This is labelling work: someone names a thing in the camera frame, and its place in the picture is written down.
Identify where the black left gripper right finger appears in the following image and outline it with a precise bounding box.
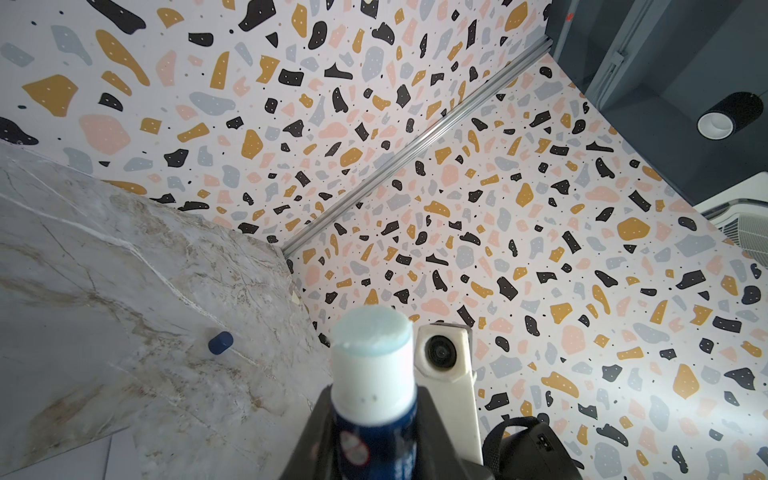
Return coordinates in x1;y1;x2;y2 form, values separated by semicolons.
413;386;494;480

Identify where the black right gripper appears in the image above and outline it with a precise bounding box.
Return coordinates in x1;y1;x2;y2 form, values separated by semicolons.
482;417;582;480

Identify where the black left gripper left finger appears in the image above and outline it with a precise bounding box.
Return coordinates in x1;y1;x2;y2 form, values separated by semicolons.
279;385;336;480

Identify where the blue glue stick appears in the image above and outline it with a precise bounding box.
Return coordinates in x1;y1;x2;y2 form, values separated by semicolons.
330;305;417;479

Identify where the dark blue glue cap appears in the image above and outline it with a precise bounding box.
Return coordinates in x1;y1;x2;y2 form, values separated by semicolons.
207;331;234;355

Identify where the lavender envelope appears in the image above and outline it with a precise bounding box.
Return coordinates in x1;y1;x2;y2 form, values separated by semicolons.
2;429;142;480

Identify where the white ceiling air conditioner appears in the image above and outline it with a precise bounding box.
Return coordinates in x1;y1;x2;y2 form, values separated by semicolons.
694;192;767;267

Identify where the black ceiling spotlight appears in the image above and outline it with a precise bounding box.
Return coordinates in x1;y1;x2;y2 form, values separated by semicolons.
696;92;764;141

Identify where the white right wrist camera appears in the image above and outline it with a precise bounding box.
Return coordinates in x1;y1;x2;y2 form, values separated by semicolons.
414;322;483;464

